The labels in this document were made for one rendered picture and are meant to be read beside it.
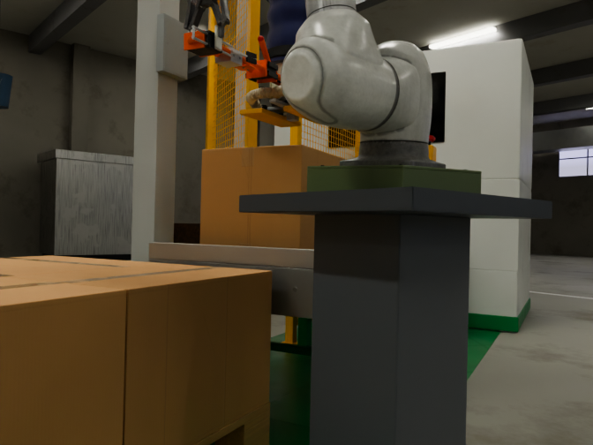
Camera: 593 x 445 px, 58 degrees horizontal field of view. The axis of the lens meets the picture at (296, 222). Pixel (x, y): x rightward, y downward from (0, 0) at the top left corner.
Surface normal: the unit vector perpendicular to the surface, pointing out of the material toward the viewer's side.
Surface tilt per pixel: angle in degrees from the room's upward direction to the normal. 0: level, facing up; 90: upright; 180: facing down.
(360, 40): 79
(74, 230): 90
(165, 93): 90
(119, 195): 90
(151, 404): 90
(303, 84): 98
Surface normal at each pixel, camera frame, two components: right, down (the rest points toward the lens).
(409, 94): 0.68, 0.08
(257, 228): -0.44, -0.02
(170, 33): 0.89, 0.02
